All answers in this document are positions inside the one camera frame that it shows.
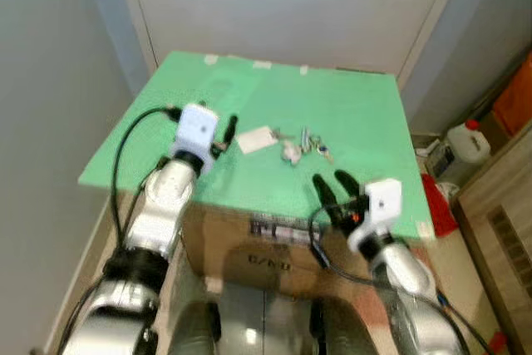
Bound key bunch with white fob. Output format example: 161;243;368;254
273;126;335;166

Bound white card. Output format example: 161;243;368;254
236;126;277;155

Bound green table mat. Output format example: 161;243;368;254
79;50;435;241

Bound brown cardboard box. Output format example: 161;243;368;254
179;204;433;291

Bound robot right leg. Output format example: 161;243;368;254
312;297;375;355

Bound robot leg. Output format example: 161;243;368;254
170;301;224;355
312;297;375;355

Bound white jug with red cap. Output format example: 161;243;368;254
445;119;492;165

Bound wooden wardrobe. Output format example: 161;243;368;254
453;122;532;355

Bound robot left leg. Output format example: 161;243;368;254
170;301;224;355

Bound orange bag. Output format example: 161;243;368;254
490;52;532;136

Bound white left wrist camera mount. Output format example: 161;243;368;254
170;103;221;175

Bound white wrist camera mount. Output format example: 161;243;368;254
170;103;221;175
347;179;403;253

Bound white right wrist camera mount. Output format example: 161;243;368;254
347;179;403;253

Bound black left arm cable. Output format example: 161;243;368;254
108;106;184;249

